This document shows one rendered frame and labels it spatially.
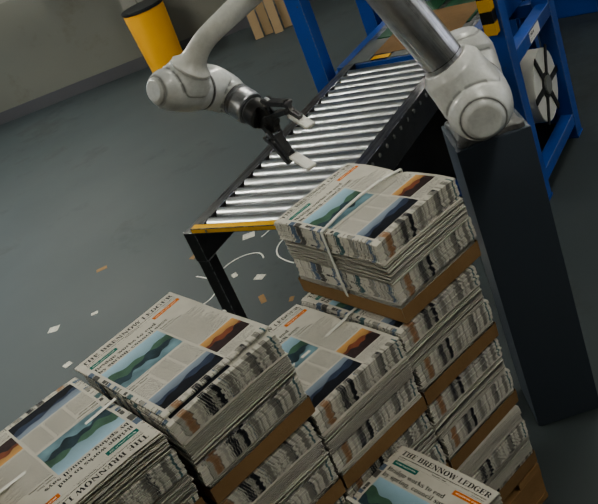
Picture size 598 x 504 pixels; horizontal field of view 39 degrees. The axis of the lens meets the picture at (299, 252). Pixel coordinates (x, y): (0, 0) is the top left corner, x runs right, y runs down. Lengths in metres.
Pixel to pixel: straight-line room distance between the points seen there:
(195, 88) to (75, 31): 6.95
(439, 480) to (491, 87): 0.88
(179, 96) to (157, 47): 6.16
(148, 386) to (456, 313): 0.78
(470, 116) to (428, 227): 0.27
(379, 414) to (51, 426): 0.72
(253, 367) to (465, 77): 0.83
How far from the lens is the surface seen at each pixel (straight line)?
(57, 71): 9.19
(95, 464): 1.62
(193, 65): 2.11
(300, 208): 2.12
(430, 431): 2.12
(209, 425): 1.65
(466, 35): 2.21
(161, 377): 1.72
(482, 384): 2.23
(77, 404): 1.81
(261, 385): 1.70
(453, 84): 2.01
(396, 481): 1.95
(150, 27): 8.21
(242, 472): 1.74
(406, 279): 1.92
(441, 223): 1.98
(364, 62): 3.85
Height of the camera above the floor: 1.96
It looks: 28 degrees down
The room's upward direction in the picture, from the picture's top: 23 degrees counter-clockwise
